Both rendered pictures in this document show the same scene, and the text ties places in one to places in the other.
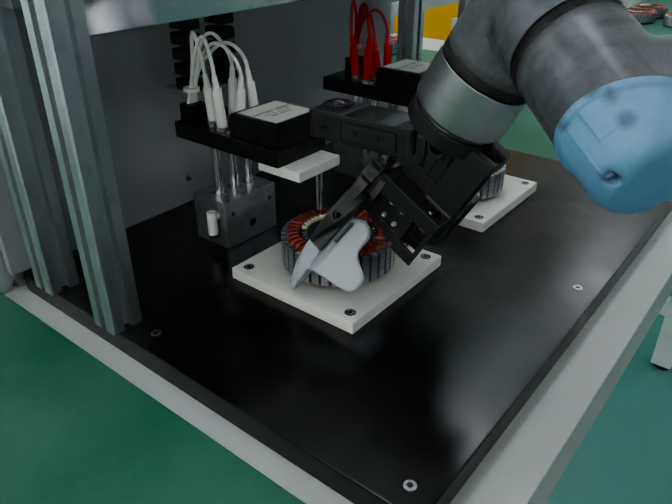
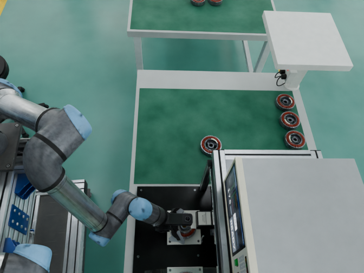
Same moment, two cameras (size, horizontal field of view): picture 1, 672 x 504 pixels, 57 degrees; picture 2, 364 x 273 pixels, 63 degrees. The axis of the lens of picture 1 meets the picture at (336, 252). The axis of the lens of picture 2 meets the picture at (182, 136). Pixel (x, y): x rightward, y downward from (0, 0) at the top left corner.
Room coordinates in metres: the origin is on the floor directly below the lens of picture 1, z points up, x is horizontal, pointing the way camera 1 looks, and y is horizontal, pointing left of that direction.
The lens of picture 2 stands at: (0.73, -0.28, 2.13)
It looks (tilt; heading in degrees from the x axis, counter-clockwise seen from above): 59 degrees down; 134
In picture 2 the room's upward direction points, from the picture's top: 7 degrees clockwise
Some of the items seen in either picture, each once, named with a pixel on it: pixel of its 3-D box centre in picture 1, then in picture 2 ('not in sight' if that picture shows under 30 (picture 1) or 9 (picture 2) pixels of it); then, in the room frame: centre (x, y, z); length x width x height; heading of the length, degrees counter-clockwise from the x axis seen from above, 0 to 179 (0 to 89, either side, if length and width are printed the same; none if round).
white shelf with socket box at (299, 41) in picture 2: not in sight; (288, 70); (0.29, 0.94, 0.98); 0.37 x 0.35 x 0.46; 141
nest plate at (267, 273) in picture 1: (338, 266); (183, 227); (0.54, 0.00, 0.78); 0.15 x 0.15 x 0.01; 51
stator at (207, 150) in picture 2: not in sight; (210, 145); (0.31, 0.39, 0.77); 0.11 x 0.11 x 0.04
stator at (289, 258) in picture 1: (338, 244); (183, 225); (0.54, 0.00, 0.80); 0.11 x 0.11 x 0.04
